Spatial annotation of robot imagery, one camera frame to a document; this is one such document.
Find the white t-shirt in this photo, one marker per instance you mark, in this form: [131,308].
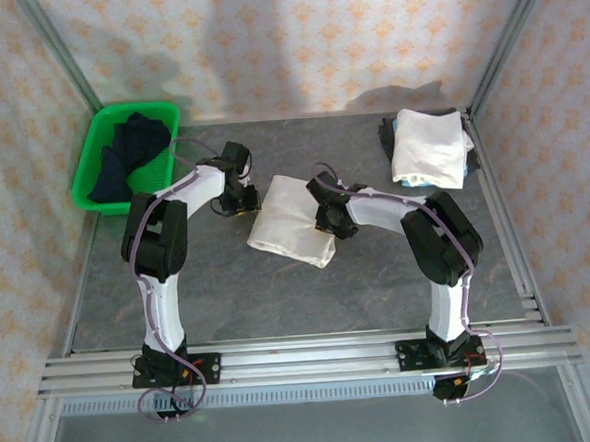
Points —
[430,142]
[285,221]

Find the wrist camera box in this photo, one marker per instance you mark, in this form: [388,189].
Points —
[325,186]
[236,157]

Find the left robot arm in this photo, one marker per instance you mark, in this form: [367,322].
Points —
[203,186]

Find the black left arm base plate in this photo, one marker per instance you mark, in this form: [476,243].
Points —
[209,367]

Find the aluminium side rail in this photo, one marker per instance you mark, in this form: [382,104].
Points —
[79,294]
[499,208]

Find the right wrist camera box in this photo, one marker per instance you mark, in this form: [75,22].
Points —
[325,186]

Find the crumpled navy t-shirt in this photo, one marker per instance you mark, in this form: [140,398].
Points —
[130,141]

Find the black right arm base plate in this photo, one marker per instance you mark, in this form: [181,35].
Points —
[408,357]

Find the aluminium frame post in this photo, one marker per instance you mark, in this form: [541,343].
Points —
[509,37]
[59,50]

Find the black connector box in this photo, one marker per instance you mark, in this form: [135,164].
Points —
[450,389]
[172,404]

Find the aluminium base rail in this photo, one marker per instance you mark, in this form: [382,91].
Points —
[308,360]

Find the green plastic basket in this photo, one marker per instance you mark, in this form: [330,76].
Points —
[149,176]

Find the folded white t-shirt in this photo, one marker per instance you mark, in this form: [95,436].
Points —
[430,142]

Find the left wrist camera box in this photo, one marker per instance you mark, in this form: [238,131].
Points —
[236,157]

